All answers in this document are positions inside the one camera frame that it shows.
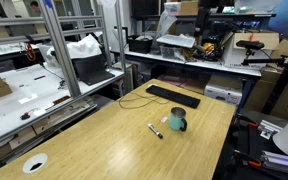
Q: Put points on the small black red tool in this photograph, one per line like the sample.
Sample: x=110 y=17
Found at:
x=25 y=116

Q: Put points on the black pen on shelf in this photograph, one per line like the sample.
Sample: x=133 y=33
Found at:
x=39 y=77

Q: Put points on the aluminium extrusion shelf frame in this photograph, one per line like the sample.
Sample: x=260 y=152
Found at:
x=59 y=43

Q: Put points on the short aluminium extrusion bar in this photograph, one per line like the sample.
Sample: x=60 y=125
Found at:
x=269 y=128

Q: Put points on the clear plastic bag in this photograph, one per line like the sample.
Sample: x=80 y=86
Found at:
x=165 y=23

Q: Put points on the black computer keyboard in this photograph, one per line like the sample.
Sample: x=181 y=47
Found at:
x=172 y=96

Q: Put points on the black camera stand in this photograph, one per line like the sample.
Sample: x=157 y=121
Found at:
x=284 y=78

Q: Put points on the flat cardboard sheets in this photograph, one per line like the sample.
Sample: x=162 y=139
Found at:
x=62 y=115

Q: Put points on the person in background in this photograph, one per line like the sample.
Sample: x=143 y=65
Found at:
x=35 y=7

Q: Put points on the black stereo camera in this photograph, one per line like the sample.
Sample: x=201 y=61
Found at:
x=250 y=44

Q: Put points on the clear plastic container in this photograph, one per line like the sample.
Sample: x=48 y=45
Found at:
x=170 y=52

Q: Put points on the white appliance box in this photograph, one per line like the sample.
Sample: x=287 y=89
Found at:
x=237 y=58

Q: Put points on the cardboard box with red tape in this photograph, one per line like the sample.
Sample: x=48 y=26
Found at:
x=262 y=39

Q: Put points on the white printer box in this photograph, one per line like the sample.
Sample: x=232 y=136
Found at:
x=222 y=94

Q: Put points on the white long workbench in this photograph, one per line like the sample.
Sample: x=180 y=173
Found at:
x=217 y=66

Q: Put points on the black open laptop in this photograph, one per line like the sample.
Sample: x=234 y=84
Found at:
x=90 y=68

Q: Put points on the white crumpled cloth cover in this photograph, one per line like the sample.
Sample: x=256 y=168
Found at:
x=84 y=48

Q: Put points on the black white Expo marker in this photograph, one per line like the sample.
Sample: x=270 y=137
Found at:
x=155 y=130

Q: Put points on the white round table grommet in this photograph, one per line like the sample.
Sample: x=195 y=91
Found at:
x=34 y=160

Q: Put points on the black plastic bin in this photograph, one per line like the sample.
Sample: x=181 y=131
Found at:
x=139 y=45

